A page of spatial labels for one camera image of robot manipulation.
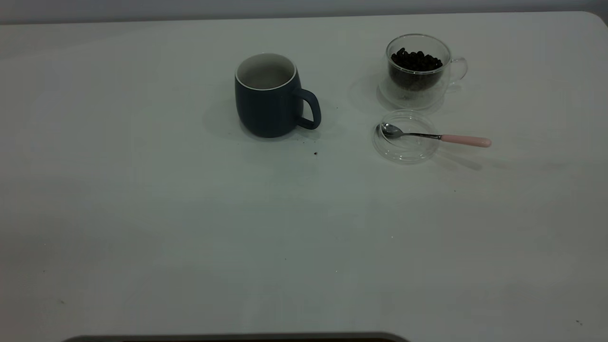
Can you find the coffee beans large heap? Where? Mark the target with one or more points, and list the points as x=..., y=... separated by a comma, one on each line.
x=415, y=66

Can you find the clear round glass dish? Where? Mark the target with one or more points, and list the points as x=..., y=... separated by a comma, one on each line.
x=406, y=156

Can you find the dark grey ceramic mug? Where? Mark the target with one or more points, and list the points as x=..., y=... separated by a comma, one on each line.
x=266, y=114

